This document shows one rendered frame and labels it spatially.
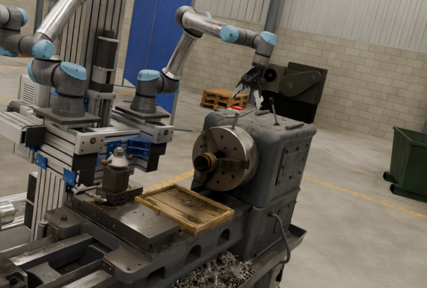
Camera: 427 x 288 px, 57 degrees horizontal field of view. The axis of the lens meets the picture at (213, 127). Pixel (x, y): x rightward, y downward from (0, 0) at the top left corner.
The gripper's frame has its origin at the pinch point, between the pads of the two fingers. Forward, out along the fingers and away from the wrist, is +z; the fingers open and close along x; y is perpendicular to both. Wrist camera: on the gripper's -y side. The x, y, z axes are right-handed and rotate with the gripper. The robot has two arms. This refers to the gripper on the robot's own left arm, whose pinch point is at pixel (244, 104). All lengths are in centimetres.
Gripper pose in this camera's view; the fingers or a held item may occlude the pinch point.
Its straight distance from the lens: 190.6
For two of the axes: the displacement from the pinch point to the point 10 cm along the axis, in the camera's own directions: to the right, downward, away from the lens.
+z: -2.9, 9.2, 2.7
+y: 5.3, -0.8, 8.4
